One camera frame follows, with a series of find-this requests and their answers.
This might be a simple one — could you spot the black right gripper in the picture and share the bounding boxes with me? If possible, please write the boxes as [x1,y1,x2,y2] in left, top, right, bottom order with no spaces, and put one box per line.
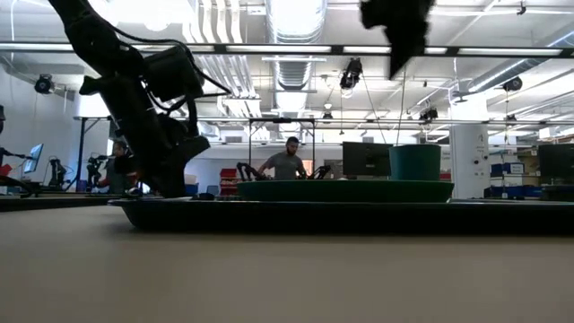
[360,0,437,80]

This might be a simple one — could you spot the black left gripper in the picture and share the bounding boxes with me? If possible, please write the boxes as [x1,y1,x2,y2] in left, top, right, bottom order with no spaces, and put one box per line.
[79,74,213,199]

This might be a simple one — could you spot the teal cup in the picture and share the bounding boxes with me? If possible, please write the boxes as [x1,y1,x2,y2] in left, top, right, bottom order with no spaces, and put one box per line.
[388,144,443,182]

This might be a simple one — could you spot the green plate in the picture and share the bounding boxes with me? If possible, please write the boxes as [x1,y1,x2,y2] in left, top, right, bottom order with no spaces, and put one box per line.
[236,179,455,204]

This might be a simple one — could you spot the dark serving tray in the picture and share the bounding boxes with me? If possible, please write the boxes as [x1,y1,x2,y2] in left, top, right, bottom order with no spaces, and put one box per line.
[109,197,574,236]

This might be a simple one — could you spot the person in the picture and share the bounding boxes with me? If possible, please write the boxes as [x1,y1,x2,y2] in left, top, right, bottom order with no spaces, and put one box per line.
[98,141,138,195]
[257,136,309,181]

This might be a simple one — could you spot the red storage bins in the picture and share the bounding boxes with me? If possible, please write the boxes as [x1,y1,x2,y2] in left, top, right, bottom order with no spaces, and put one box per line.
[219,168,239,196]

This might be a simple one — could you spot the black computer monitor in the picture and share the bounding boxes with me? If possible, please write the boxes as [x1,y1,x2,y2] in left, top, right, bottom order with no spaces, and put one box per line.
[342,141,394,178]
[537,143,574,180]

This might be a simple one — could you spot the white column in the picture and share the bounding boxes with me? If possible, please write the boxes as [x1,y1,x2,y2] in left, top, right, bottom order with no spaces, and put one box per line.
[449,123,491,200]

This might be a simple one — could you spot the lit computer monitor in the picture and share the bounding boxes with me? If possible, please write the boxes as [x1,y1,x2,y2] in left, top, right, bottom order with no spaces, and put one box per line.
[22,143,45,175]

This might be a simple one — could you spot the blue storage bins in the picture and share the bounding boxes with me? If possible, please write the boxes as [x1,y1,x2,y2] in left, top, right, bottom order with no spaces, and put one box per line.
[491,161,526,177]
[483,185,543,200]

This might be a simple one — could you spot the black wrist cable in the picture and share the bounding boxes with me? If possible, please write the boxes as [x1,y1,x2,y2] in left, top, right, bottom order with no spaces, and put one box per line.
[100,20,232,138]

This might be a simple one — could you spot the thin hanging cable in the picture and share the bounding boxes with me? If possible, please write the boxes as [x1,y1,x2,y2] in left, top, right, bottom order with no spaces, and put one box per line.
[396,71,407,146]
[361,74,387,144]

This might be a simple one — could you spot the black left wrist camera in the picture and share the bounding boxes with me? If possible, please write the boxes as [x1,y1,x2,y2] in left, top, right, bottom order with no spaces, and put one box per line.
[143,44,205,102]

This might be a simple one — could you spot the silver ceiling duct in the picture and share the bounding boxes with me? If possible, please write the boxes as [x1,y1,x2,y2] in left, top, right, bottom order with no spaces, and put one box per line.
[264,0,328,113]

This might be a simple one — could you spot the black overhead frame bar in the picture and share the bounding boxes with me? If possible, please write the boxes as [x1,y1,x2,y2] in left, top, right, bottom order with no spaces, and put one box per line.
[0,40,574,58]

